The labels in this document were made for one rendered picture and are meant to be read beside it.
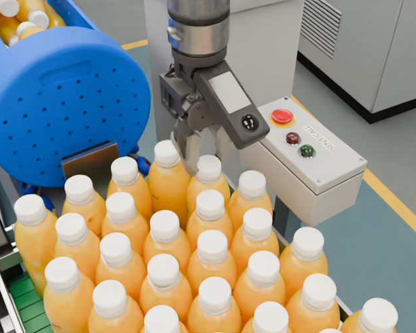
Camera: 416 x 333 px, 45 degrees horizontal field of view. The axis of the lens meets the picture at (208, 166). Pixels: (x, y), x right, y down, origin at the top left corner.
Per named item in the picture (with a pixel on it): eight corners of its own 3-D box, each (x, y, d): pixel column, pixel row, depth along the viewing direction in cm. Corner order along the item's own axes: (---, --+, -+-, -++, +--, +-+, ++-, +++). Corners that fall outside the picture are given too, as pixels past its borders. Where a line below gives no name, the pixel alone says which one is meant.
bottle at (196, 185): (235, 240, 91) (240, 166, 78) (214, 268, 87) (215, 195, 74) (202, 224, 94) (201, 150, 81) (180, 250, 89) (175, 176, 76)
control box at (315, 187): (280, 137, 96) (286, 94, 89) (355, 205, 84) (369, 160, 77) (237, 156, 92) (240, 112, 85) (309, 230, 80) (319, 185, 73)
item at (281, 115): (283, 110, 86) (284, 104, 85) (297, 121, 84) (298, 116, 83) (266, 117, 85) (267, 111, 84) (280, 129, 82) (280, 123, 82)
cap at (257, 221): (275, 234, 69) (277, 226, 67) (248, 241, 68) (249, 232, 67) (265, 213, 71) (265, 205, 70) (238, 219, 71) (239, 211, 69)
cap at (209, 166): (225, 170, 78) (226, 161, 76) (212, 185, 75) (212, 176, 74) (204, 160, 79) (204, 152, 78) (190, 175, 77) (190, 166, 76)
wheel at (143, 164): (137, 151, 95) (130, 159, 96) (148, 165, 93) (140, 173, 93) (151, 159, 99) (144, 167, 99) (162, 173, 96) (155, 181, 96)
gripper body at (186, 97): (204, 92, 77) (203, 18, 68) (236, 122, 72) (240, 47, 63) (160, 108, 74) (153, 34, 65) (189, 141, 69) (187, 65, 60)
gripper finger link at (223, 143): (217, 138, 82) (208, 96, 75) (238, 159, 79) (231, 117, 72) (201, 147, 82) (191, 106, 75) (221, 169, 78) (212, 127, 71)
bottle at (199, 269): (180, 328, 79) (175, 257, 66) (203, 293, 83) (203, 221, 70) (220, 349, 76) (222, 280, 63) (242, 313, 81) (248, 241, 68)
